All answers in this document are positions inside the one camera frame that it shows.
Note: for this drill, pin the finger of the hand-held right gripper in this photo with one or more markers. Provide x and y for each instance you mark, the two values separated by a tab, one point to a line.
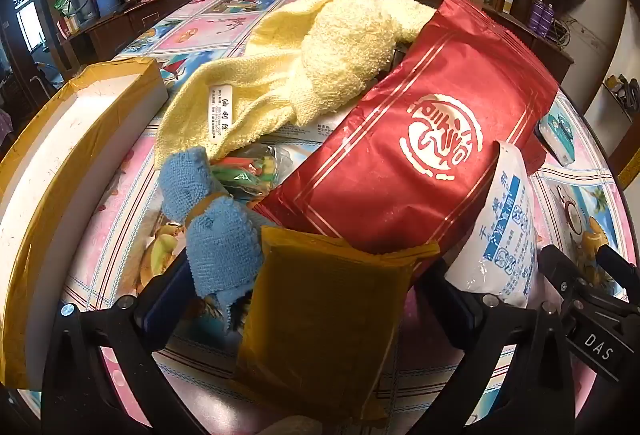
560	272
617	262

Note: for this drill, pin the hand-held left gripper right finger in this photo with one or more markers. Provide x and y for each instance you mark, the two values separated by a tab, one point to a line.
457	310

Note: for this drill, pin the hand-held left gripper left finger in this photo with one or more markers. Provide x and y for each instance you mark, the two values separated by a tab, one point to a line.
167	300

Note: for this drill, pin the white desiccant bag blue print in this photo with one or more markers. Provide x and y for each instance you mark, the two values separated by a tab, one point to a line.
505	225

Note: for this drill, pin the blue terry cloth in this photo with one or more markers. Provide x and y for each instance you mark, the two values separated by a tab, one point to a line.
220	240

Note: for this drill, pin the brown tape-wrapped packet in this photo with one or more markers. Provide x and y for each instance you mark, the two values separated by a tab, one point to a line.
320	325

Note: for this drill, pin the large red foil packet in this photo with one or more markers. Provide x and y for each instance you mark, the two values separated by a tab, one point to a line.
380	165

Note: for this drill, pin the white foam box yellow tape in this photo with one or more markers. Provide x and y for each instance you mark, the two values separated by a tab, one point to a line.
50	155

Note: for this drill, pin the small teal box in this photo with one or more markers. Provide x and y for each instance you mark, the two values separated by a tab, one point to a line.
557	135

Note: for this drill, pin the clear bag of colourful candy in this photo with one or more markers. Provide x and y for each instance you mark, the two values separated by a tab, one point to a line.
245	167

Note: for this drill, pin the purple bottle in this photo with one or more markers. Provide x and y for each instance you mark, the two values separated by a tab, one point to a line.
548	20
537	15

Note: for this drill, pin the pink printed tablecloth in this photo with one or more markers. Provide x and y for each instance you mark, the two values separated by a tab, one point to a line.
210	22

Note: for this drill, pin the grey-blue thermos flask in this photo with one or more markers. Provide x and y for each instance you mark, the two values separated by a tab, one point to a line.
81	2

